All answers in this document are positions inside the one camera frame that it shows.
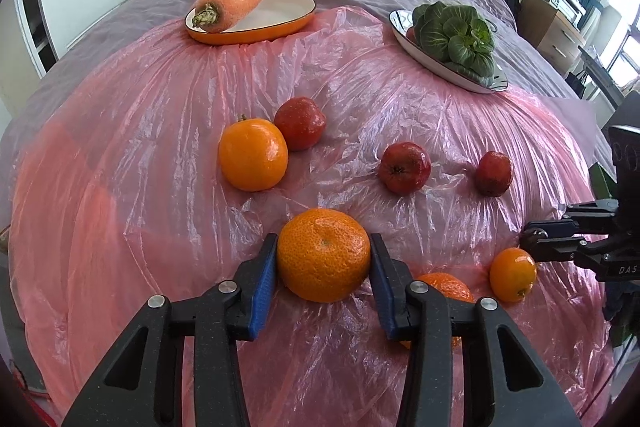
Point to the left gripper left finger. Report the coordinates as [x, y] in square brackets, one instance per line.
[139, 380]

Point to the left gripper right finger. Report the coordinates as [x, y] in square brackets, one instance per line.
[506, 383]

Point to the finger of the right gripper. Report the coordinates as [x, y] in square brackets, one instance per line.
[584, 231]

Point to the green metal tray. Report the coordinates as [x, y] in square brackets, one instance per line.
[602, 184]

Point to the large wrinkled orange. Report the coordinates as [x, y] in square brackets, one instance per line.
[323, 255]

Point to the red fruit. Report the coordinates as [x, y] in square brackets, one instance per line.
[493, 175]
[301, 122]
[404, 168]

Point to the small smooth orange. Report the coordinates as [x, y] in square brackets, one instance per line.
[512, 275]

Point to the large orange front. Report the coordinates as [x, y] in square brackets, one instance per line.
[425, 310]

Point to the wooden drawer cabinet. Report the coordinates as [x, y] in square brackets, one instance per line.
[556, 39]

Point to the pink plastic sheet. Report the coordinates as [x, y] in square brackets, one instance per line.
[119, 196]

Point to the green leafy vegetable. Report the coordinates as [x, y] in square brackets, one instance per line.
[457, 36]

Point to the silver oval plate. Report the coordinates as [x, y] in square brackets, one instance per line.
[402, 27]

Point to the orange oval dish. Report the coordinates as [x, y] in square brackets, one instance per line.
[271, 19]

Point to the orange carrot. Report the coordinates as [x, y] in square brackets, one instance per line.
[220, 15]

